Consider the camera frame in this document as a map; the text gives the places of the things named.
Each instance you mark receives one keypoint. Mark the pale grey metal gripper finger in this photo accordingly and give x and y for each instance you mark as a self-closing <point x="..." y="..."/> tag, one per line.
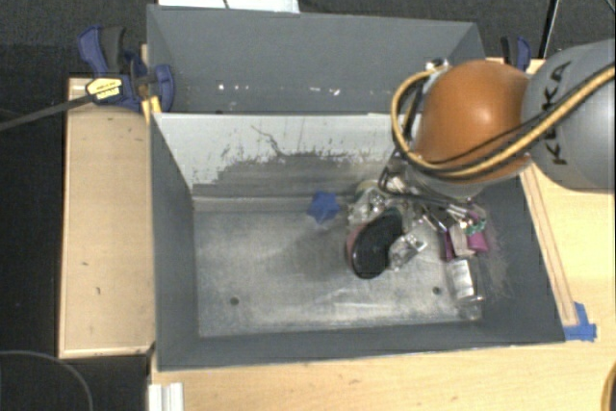
<point x="408" y="250"/>

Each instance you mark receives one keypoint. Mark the black oval case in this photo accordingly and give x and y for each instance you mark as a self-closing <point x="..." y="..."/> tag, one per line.
<point x="375" y="248"/>

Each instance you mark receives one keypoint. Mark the purple packet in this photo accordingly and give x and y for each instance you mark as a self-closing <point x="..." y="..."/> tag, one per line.
<point x="474" y="241"/>

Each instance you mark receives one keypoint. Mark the clear crumpled plastic thing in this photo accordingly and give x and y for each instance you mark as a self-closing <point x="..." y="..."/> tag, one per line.
<point x="362" y="209"/>

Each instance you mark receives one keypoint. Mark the clear plastic bottle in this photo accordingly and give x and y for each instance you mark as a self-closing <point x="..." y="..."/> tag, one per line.
<point x="463" y="286"/>

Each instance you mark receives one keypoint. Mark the blue star-shaped toy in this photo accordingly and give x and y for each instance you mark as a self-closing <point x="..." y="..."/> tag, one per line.
<point x="321" y="206"/>

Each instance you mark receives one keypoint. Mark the grey metal bin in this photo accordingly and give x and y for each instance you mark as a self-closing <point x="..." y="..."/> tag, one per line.
<point x="269" y="264"/>

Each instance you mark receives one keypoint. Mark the pale wood flat board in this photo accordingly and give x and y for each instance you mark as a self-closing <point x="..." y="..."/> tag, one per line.
<point x="106" y="231"/>

